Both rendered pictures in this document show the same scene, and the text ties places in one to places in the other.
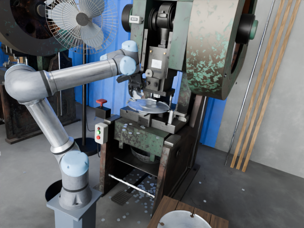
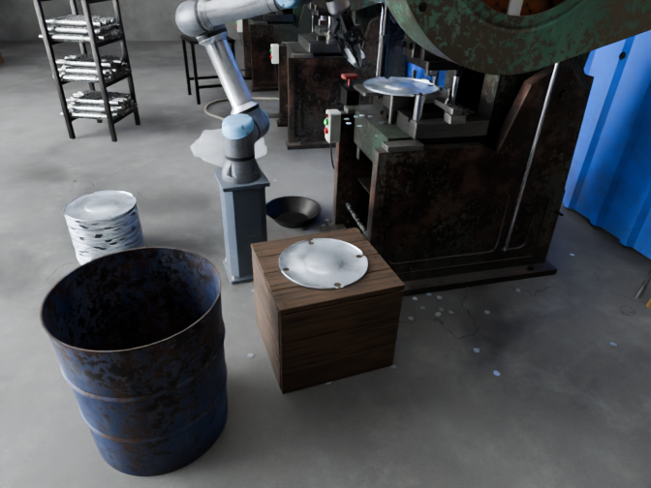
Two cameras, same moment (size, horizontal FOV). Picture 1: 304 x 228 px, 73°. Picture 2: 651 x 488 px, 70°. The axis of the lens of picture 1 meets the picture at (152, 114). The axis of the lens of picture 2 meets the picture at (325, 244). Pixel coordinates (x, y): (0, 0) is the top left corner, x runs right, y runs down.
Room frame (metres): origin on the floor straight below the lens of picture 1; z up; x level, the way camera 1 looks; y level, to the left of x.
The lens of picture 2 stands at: (-0.10, -1.19, 1.20)
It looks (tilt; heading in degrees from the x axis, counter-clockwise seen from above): 32 degrees down; 48
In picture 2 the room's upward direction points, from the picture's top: 2 degrees clockwise
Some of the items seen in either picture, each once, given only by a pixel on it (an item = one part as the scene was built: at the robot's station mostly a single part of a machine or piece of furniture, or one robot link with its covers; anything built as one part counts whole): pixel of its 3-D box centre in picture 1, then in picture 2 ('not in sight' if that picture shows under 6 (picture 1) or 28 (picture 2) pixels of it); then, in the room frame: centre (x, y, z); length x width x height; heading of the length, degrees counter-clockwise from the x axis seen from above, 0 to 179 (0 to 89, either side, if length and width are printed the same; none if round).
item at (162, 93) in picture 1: (158, 91); (434, 64); (1.46, -0.03, 0.86); 0.20 x 0.16 x 0.05; 64
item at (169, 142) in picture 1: (188, 145); (480, 187); (1.47, -0.33, 0.45); 0.92 x 0.12 x 0.90; 154
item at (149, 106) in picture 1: (148, 105); (400, 85); (1.35, 0.03, 0.78); 0.29 x 0.29 x 0.01
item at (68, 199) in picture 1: (75, 189); (240, 164); (0.78, 0.32, 0.50); 0.15 x 0.15 x 0.10
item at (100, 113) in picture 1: (102, 119); (349, 107); (1.39, 0.36, 0.62); 0.10 x 0.06 x 0.20; 64
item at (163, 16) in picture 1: (166, 31); not in sight; (1.46, -0.02, 1.27); 0.21 x 0.12 x 0.34; 154
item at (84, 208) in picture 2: not in sight; (101, 204); (0.36, 0.81, 0.25); 0.29 x 0.29 x 0.01
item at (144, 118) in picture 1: (144, 116); (387, 104); (1.30, 0.05, 0.72); 0.25 x 0.14 x 0.14; 154
